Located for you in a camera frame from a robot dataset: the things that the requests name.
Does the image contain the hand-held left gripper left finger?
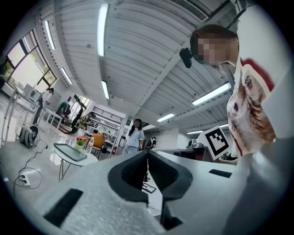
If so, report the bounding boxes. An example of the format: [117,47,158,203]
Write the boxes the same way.
[34,151,167,235]

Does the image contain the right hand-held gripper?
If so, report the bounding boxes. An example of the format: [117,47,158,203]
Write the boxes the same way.
[188,125,230,161]

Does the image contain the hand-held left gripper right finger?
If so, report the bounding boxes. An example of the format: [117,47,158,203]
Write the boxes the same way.
[148,150,238,235]

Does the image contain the round white table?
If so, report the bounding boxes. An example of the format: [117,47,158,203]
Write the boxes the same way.
[53,143,99,182]

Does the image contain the person's white cat-print shirt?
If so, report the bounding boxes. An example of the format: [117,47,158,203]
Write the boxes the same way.
[226,3,292,159]

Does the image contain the clear water bottle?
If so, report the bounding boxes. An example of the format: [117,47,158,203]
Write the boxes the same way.
[86,137,95,155]

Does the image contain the orange chair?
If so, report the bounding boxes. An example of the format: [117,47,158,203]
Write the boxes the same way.
[90,134,106,159]

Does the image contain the red flowers in white pot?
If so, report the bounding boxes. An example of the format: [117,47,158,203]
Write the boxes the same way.
[74,135,89,151]

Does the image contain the white storage shelf rack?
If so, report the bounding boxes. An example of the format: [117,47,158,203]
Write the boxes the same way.
[91,106,126,147]

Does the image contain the white power strip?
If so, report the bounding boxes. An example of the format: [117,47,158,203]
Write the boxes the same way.
[19,174,31,188]

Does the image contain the white metal-leg table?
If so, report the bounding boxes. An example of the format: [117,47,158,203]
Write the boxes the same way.
[43,107,64,135]
[4,88,42,138]

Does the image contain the grey backpack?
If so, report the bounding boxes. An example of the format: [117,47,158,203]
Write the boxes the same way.
[19,127,35,148]

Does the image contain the green hanging jacket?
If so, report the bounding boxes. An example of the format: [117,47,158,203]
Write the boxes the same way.
[56,102,71,117]

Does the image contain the person's head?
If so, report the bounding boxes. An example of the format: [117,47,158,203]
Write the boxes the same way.
[190,24,239,68]

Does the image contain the white microwave oven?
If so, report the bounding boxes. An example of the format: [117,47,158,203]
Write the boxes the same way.
[27,89,41,103]

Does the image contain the ceiling air vent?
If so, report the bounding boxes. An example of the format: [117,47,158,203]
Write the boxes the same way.
[171,0,209,22]

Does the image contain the large black-framed window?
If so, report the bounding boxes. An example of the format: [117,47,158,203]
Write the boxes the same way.
[4,29,57,92]

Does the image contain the black picture frame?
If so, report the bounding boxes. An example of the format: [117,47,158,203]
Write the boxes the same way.
[141,182,157,194]

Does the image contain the white power cable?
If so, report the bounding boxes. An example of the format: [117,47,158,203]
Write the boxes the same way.
[13,167,43,190]

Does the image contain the black power cable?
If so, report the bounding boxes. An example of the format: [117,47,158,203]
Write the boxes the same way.
[18,144,49,175]

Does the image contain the black head camera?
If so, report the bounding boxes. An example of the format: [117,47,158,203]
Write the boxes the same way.
[179,47,194,69]

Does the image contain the black camera cable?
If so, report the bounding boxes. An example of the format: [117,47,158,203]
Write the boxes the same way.
[226,1,248,28]

